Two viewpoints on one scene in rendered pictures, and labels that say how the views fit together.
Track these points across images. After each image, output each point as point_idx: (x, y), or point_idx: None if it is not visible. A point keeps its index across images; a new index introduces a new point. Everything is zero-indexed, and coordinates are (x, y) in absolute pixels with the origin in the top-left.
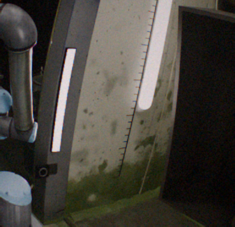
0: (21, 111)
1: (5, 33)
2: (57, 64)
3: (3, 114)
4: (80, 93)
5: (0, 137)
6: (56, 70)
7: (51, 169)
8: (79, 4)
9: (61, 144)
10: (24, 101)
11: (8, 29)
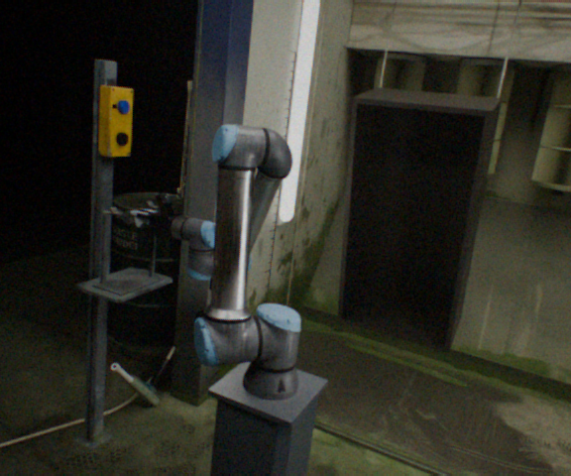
0: (252, 239)
1: (276, 162)
2: (210, 183)
3: (212, 249)
4: None
5: (208, 277)
6: (211, 190)
7: None
8: (229, 103)
9: None
10: (260, 227)
11: (280, 158)
